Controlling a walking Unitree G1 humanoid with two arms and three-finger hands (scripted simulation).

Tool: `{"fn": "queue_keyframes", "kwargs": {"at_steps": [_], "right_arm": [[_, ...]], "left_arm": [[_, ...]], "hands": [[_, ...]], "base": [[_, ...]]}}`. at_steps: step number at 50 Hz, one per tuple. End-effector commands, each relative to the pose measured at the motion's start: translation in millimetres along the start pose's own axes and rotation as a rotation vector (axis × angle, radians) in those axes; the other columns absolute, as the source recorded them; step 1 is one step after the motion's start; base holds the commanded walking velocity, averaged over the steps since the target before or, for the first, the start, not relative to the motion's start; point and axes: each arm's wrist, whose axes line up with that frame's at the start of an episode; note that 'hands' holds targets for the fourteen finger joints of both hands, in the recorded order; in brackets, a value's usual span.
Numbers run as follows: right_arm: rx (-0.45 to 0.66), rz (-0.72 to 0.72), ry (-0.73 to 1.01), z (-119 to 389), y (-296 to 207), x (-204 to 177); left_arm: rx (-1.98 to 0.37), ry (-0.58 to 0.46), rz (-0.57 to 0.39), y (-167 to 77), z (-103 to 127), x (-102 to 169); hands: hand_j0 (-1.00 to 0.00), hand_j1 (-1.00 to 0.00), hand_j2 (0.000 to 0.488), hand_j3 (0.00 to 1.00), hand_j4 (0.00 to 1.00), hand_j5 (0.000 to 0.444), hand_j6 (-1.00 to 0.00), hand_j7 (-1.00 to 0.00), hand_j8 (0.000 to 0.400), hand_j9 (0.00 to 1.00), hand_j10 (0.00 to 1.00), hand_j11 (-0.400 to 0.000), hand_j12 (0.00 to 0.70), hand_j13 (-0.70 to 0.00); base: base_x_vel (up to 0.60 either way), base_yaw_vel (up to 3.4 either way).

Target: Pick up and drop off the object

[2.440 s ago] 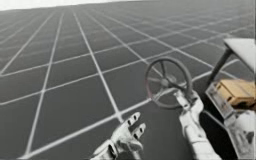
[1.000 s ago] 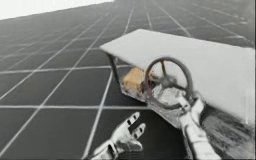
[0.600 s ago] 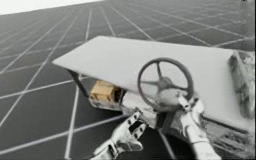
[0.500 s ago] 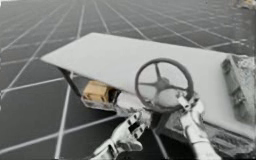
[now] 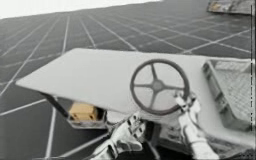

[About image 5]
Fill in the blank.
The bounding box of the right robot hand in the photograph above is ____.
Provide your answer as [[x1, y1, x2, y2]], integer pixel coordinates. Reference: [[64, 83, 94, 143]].
[[173, 91, 203, 124]]

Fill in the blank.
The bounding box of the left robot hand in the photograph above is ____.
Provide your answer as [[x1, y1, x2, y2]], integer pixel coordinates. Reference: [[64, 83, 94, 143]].
[[123, 111, 148, 143]]

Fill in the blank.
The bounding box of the dark steering wheel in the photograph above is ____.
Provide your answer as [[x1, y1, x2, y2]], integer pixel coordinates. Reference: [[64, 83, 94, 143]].
[[129, 58, 191, 117]]

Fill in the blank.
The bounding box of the grey mesh tray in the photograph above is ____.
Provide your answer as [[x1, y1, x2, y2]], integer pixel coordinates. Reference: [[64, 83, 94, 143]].
[[201, 58, 253, 133]]

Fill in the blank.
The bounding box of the grey cart with brown box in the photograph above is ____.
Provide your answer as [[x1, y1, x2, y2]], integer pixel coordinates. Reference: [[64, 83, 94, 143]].
[[206, 0, 256, 16], [14, 47, 256, 158]]

